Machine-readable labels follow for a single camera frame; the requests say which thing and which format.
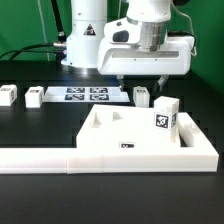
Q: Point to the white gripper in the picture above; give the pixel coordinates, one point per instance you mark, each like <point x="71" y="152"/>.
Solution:
<point x="118" y="56"/>

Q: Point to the white square tabletop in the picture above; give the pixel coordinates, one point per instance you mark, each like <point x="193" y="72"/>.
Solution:
<point x="113" y="127"/>

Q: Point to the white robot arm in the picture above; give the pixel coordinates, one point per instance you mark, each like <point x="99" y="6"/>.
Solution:
<point x="138" y="44"/>

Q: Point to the white tag marker sheet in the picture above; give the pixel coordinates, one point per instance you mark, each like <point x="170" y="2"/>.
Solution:
<point x="85" y="94"/>

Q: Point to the white L-shaped obstacle fence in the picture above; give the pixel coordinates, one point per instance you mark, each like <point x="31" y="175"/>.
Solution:
<point x="198" y="155"/>

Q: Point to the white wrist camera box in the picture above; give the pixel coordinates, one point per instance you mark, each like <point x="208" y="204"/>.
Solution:
<point x="122" y="32"/>

